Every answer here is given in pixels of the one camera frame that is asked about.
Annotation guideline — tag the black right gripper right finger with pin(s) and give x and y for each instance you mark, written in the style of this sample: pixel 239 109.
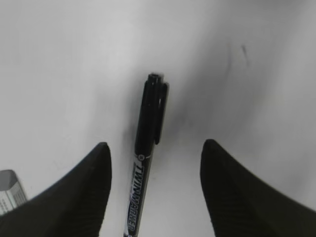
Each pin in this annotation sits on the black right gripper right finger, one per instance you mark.
pixel 242 205

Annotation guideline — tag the black marker pen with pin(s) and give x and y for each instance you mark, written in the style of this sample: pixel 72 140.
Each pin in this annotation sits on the black marker pen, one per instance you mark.
pixel 149 128

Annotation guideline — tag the grey white eraser middle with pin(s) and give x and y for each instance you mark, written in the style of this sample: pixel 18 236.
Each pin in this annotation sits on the grey white eraser middle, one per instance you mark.
pixel 12 194

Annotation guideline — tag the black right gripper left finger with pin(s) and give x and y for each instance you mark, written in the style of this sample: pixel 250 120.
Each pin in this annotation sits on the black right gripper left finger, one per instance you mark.
pixel 74 206

